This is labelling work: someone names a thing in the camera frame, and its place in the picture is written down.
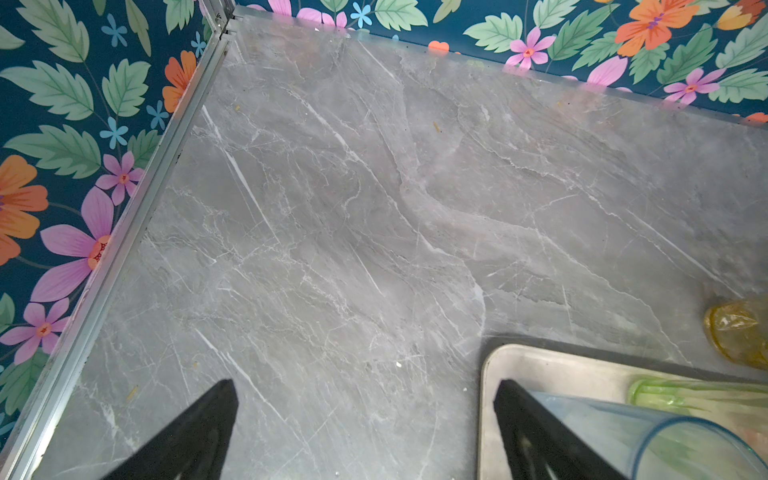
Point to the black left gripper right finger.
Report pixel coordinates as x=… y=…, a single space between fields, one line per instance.
x=539 y=446

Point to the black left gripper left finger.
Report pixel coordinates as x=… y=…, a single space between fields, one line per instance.
x=193 y=446

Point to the blue translucent tall cup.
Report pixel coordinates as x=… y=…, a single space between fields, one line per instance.
x=643 y=443

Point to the beige rectangular tray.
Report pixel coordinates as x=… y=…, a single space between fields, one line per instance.
x=589 y=374

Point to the yellow translucent short cup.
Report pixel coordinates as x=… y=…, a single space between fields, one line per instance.
x=738 y=331

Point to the green translucent tall cup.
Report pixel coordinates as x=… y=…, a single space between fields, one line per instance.
x=738 y=407

